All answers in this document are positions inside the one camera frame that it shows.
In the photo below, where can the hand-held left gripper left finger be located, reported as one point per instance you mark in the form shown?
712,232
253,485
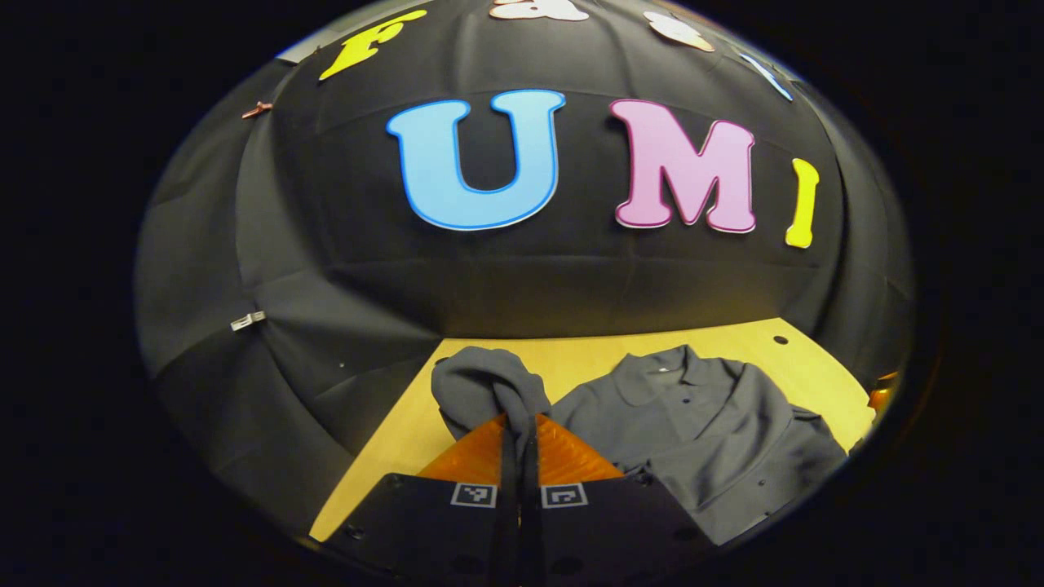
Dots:
510,530

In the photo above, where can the grey button shirt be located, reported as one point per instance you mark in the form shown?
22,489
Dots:
701,424

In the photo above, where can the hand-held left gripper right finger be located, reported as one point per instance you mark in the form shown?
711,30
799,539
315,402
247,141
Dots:
532,530

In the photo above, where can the black backdrop cloth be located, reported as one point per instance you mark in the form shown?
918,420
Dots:
367,277

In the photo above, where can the copper cloth clip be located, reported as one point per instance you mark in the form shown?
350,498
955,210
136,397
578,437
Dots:
257,108

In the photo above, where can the white cloth clip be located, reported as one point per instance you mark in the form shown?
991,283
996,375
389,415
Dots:
247,319

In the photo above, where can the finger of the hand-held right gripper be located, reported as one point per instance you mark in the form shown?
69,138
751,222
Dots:
882,393

